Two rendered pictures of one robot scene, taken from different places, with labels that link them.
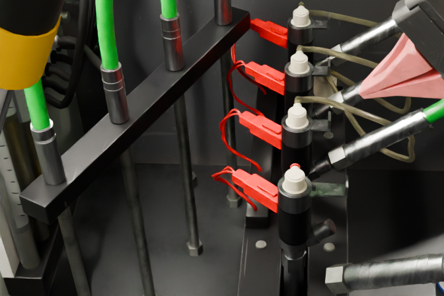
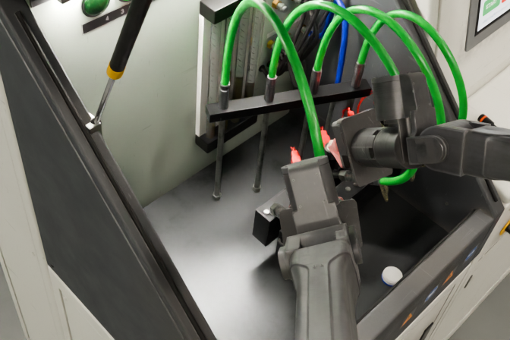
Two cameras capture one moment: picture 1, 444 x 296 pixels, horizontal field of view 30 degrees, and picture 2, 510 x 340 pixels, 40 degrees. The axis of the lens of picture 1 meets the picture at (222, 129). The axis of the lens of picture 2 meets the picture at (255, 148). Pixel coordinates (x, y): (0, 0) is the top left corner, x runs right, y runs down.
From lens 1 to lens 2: 0.63 m
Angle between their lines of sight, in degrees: 24
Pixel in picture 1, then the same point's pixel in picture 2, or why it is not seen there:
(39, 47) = (115, 73)
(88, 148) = (245, 103)
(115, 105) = (267, 92)
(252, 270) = (281, 196)
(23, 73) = (112, 77)
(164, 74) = not seen: hidden behind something
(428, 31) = (339, 136)
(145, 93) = (288, 96)
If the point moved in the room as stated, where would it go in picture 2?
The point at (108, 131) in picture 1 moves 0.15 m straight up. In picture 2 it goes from (259, 102) to (267, 38)
